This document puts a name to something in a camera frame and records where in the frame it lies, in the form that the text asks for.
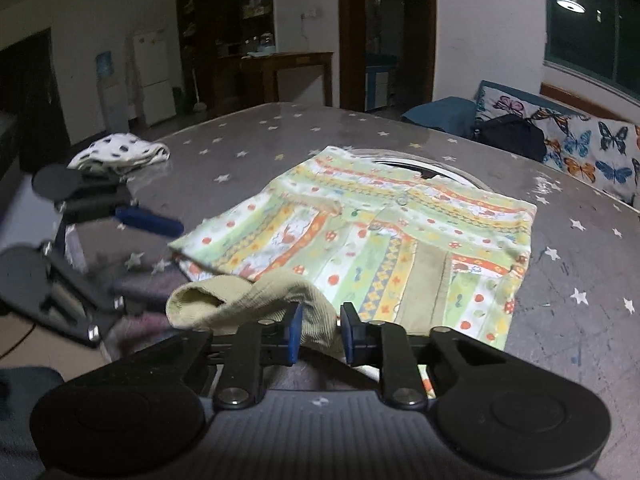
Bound grey star-patterned table cover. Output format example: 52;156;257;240
66;104;639;479

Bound water dispenser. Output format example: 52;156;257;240
96;51;129;133

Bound butterfly print cushion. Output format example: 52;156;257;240
475;81;639;207

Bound colourful striped child's cardigan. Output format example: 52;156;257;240
164;144;539;401

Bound white refrigerator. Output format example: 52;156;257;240
132;29;176;126

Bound dark wooden desk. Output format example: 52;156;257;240
240;51;333;107

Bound black bag on sofa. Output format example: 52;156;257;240
473;114;547;162

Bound white spotted folded cloth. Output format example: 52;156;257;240
67;132;170;176

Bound dark window with frame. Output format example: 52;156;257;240
544;0;639;99

